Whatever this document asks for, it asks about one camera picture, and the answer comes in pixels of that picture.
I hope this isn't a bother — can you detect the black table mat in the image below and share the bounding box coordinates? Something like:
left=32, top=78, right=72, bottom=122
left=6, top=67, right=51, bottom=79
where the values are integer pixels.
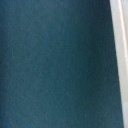
left=0, top=0, right=124, bottom=128

